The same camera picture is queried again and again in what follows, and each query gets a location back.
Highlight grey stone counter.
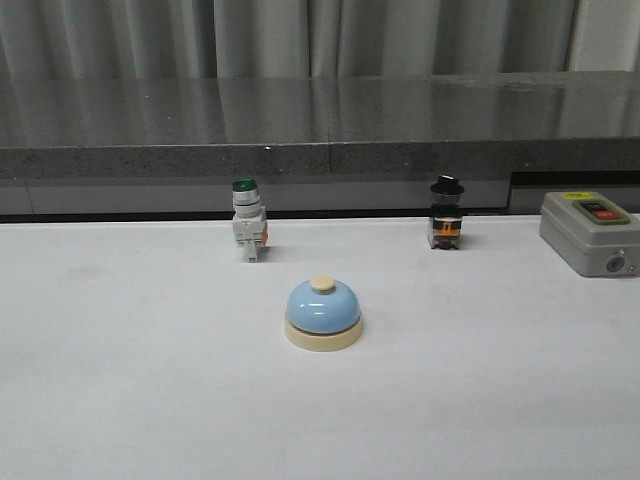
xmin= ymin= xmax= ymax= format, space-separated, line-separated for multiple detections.
xmin=1 ymin=72 xmax=639 ymax=217

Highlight grey curtain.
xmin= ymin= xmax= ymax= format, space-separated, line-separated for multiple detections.
xmin=1 ymin=1 xmax=639 ymax=80

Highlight black selector switch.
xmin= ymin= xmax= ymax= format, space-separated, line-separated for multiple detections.
xmin=427 ymin=175 xmax=465 ymax=250

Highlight grey pushbutton switch box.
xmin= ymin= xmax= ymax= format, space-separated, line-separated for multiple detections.
xmin=539 ymin=191 xmax=639 ymax=278

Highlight green pushbutton switch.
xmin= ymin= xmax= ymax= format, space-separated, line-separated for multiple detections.
xmin=232 ymin=178 xmax=268 ymax=262

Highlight blue and cream call bell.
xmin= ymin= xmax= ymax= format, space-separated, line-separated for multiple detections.
xmin=284 ymin=275 xmax=364 ymax=352

